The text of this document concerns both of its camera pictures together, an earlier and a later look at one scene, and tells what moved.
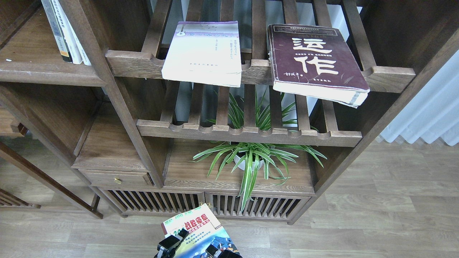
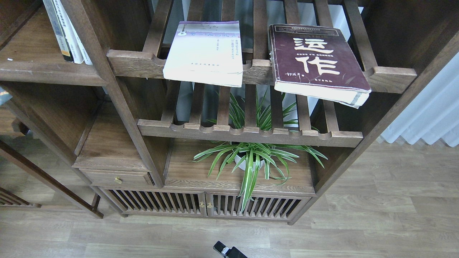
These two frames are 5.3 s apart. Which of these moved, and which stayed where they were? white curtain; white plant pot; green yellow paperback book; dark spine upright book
Moved: green yellow paperback book
Stayed: white curtain; dark spine upright book; white plant pot
